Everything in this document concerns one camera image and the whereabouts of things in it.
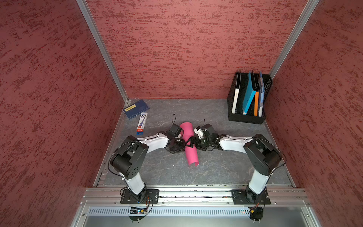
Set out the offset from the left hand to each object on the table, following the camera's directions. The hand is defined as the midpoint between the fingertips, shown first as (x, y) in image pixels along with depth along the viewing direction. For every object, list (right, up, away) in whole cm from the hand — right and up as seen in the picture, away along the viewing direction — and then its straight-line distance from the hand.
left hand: (184, 152), depth 90 cm
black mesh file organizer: (+47, +22, +13) cm, 53 cm away
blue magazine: (+50, +40, -2) cm, 64 cm away
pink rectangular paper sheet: (+3, +13, +2) cm, 14 cm away
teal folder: (+42, +37, -1) cm, 56 cm away
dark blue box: (-41, +29, +24) cm, 56 cm away
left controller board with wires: (-24, -26, -18) cm, 39 cm away
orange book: (+49, +32, +3) cm, 58 cm away
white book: (+34, +39, -2) cm, 51 cm away
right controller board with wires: (+37, -26, -19) cm, 49 cm away
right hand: (+4, +3, 0) cm, 5 cm away
